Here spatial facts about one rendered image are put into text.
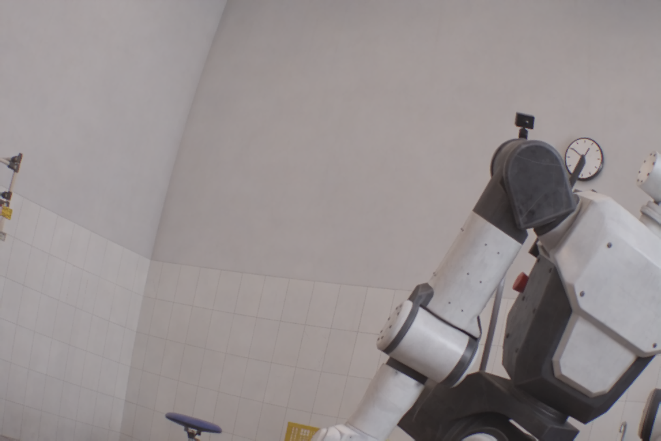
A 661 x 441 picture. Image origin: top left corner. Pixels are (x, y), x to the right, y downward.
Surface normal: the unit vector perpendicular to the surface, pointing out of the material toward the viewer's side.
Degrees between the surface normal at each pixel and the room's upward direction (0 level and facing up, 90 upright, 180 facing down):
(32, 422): 90
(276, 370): 90
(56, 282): 90
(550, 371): 109
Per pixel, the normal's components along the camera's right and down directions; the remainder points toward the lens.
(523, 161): -0.03, 0.10
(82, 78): 0.84, 0.06
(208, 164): -0.50, -0.31
